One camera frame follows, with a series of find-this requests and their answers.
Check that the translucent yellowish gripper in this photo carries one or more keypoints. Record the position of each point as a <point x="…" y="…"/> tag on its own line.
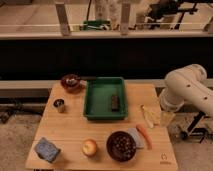
<point x="166" y="118"/>

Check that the black dish brush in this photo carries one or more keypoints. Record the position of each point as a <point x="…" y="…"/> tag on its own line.
<point x="87" y="78"/>

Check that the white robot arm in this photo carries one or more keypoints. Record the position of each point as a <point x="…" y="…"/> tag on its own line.
<point x="185" y="84"/>

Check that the orange carrot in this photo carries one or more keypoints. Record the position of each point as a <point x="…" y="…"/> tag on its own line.
<point x="144" y="133"/>

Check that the black wheeled stand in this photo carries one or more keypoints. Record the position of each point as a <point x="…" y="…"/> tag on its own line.
<point x="193" y="131"/>

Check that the grey cloth piece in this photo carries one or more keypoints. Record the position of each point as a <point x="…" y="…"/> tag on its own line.
<point x="134" y="133"/>

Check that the dark brown bowl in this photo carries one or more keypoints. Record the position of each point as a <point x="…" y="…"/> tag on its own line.
<point x="121" y="146"/>

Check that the dark block in tray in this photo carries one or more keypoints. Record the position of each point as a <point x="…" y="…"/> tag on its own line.
<point x="115" y="103"/>

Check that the green plastic tray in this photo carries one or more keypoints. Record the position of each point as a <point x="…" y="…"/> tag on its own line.
<point x="97" y="105"/>

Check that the red yellow apple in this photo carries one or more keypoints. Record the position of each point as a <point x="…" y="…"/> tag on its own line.
<point x="89" y="147"/>

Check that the red-brown bowl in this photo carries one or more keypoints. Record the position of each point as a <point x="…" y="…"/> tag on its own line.
<point x="70" y="88"/>

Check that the small metal can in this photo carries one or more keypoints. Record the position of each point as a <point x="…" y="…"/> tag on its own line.
<point x="59" y="104"/>

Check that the green box in background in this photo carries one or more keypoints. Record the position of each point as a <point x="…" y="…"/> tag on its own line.
<point x="96" y="25"/>

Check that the blue sponge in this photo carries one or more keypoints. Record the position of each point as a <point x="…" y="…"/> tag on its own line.
<point x="46" y="150"/>

